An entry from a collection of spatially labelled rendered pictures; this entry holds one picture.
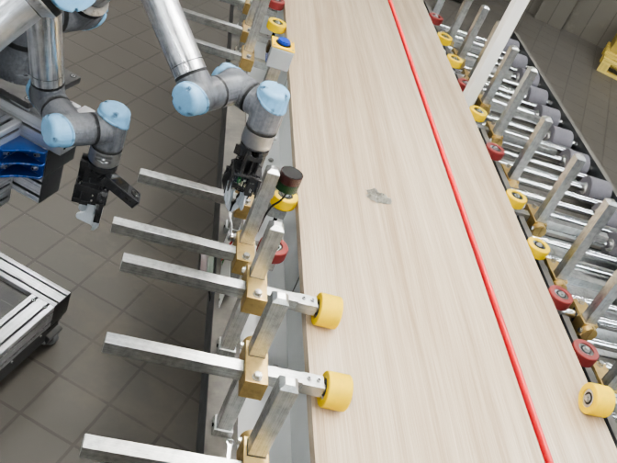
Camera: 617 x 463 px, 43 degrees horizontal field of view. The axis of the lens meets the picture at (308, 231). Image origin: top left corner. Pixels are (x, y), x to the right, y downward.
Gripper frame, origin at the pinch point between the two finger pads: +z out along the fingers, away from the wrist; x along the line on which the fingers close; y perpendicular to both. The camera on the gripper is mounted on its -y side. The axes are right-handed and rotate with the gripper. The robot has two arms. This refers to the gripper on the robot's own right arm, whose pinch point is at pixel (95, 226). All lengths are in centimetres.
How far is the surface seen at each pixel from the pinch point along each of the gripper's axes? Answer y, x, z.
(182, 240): -21.7, 1.5, -3.4
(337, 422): -59, 55, -7
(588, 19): -419, -599, 61
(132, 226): -8.7, 0.8, -3.4
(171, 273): -18.6, 26.5, -13.1
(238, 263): -36.9, 5.0, -3.2
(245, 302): -36.3, 30.0, -12.6
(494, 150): -136, -93, -8
